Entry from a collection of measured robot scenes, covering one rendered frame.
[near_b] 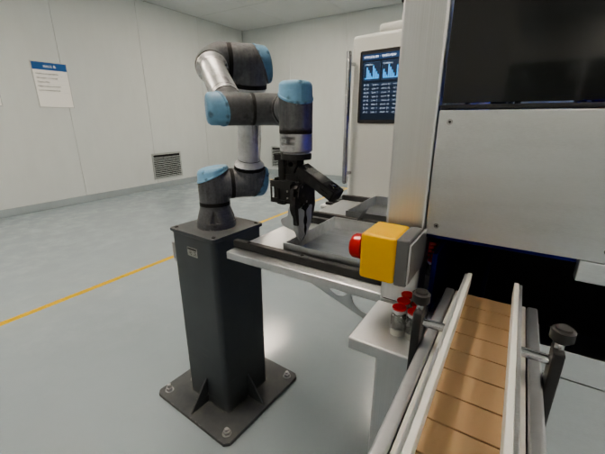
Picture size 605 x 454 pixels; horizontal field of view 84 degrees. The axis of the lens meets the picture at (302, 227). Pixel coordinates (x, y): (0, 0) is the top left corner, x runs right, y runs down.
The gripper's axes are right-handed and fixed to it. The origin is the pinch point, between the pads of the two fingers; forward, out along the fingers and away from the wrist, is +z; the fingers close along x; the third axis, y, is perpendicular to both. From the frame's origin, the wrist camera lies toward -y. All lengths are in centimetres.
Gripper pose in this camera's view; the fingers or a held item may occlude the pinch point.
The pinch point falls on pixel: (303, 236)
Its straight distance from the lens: 82.5
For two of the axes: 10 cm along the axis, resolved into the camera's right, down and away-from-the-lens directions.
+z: 0.0, 9.5, 3.1
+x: -5.3, 2.6, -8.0
